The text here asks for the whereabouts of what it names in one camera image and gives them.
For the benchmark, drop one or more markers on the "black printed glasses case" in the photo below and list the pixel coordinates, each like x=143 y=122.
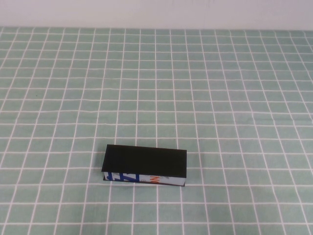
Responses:
x=144 y=159

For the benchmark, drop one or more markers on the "green white checked tablecloth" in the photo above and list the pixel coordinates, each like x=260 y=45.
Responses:
x=73 y=73

